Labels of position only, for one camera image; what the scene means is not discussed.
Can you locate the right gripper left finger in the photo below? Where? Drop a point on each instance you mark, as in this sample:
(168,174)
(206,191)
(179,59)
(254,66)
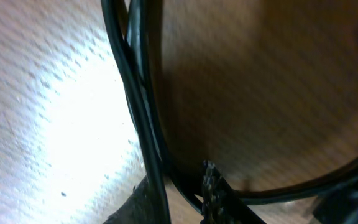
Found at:
(137,209)

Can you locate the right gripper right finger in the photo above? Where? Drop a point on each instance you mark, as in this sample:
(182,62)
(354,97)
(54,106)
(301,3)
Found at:
(220,205)

